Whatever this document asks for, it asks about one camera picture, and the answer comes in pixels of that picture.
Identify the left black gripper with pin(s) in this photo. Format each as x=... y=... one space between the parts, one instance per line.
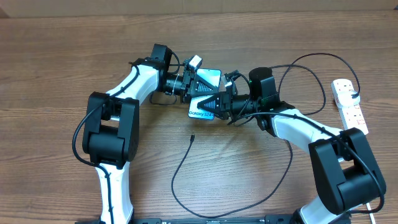
x=187 y=93

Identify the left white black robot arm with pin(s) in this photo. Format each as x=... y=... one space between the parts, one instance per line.
x=107 y=137

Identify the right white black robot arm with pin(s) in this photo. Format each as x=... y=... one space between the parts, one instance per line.
x=344 y=167

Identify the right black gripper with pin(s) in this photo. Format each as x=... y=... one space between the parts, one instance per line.
x=225 y=100

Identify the white USB charger plug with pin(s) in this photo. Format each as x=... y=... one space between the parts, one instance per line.
x=346 y=99

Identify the white power strip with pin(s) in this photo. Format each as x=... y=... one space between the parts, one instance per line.
x=351 y=117

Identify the Samsung Galaxy smartphone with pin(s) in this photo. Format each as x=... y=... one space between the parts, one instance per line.
x=212 y=76

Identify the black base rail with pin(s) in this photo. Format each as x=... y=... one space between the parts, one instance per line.
x=268 y=219

